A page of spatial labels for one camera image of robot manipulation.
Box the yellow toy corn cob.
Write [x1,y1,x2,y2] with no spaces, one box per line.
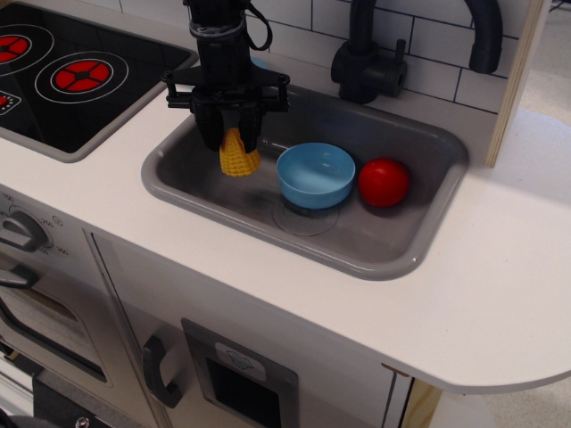
[219,128,261,177]

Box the dark grey toy faucet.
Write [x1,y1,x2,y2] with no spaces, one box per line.
[331,0,503,104]

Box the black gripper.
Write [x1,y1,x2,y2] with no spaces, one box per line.
[161,26,290,152]

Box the grey oven door handle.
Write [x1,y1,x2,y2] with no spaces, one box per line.
[0,265,39,290]

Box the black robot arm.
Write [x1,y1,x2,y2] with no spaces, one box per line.
[162,1,290,153]

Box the light blue plastic plate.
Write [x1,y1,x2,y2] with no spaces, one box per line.
[251,57,269,70]

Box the dark grey cabinet handle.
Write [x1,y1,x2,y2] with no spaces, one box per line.
[142,335,182,408]

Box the grey oven knob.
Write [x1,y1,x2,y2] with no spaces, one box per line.
[1,211,48,252]

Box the light blue plastic bowl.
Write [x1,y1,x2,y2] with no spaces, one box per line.
[277,143,356,210]

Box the grey toy sink basin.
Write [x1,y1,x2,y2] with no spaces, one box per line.
[142,86,468,281]

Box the grey dishwasher panel window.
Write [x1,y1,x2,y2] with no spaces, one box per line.
[181,318,300,427]

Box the red toy ball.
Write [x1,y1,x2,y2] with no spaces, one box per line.
[358,158,411,208]

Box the black toy stovetop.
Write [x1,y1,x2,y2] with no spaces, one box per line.
[1,2,198,163]

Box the toy oven door window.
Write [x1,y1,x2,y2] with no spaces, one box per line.
[1,287,106,383]

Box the wooden side panel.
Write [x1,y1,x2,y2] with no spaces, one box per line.
[484,0,550,168]

